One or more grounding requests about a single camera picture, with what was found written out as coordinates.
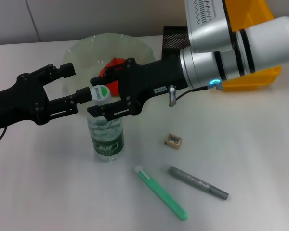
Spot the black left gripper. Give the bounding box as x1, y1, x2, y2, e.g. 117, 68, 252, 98
0, 62, 92, 134

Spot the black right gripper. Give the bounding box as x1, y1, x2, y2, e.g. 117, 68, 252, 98
87, 56, 191, 121

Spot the orange fruit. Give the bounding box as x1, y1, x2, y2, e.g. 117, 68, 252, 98
98, 57, 126, 97

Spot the clear water bottle green label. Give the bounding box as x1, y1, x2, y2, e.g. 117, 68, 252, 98
87, 84, 125, 162

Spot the green glass fruit plate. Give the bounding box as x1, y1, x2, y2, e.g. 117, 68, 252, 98
64, 33, 157, 116

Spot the beige eraser with barcode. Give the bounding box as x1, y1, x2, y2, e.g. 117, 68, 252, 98
163, 132, 184, 150

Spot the black mesh pen holder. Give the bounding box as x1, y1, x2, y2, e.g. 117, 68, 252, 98
161, 26, 191, 61

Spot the mint green pen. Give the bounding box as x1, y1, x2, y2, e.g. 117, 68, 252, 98
134, 165, 189, 221

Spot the grey glitter marker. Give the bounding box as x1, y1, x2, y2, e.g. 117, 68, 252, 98
161, 164, 229, 200

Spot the yellow plastic bin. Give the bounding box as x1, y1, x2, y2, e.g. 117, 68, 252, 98
221, 0, 282, 92

